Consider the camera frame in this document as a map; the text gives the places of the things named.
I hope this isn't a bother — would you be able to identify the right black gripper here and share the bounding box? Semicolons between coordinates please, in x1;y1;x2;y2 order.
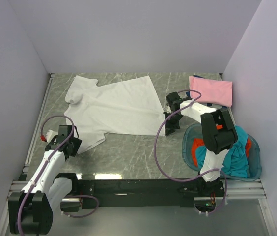
164;112;182;136

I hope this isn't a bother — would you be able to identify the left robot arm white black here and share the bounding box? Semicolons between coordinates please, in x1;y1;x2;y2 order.
8;125;82;235

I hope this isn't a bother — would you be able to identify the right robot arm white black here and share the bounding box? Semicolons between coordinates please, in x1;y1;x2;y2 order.
164;92;238;196

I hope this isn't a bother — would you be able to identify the translucent blue laundry basket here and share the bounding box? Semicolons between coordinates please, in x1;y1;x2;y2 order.
182;124;262;182

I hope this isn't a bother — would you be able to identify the orange t-shirt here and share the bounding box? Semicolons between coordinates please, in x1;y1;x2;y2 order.
191;126;252;168

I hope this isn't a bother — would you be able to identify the blue white folded t-shirt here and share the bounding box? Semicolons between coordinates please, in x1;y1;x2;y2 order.
185;74;228;111

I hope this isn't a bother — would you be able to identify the pink folded t-shirt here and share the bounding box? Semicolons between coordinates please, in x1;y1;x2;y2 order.
189;75;233;108

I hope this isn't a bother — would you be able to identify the black base crossbar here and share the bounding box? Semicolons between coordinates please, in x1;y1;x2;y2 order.
59;178;227;212

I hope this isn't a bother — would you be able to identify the teal t-shirt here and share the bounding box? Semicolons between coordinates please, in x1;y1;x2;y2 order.
191;125;251;178

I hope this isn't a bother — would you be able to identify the aluminium rail frame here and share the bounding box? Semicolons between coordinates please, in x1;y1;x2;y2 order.
0;73;55;236

